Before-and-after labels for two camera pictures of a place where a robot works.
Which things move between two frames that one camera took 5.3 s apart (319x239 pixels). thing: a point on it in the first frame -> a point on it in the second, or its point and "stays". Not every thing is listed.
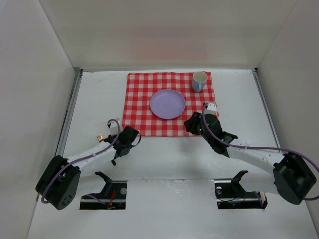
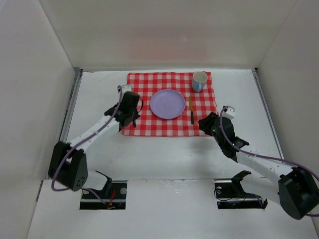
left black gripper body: [122, 148] -> [130, 117]
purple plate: [167, 104] stays
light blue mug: [199, 81] stays
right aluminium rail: [254, 70] stays
